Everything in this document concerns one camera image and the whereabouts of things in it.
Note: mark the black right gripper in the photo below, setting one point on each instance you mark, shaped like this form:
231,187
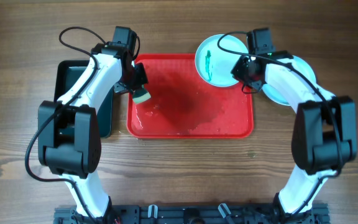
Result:
237,73

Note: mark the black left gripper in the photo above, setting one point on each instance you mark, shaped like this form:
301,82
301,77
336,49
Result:
141,80

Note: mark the green yellow sponge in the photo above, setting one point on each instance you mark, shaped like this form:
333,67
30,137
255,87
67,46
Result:
141,95

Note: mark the light blue plate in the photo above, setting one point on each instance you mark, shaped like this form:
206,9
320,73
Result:
299,64
213,64

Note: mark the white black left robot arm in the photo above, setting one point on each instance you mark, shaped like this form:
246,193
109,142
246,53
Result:
69,142

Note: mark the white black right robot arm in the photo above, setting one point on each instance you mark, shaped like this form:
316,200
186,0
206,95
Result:
325,129

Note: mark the red plastic tray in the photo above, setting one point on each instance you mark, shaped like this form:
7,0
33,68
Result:
183,105

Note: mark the black water tray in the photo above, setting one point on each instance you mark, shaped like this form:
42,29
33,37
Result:
68,72

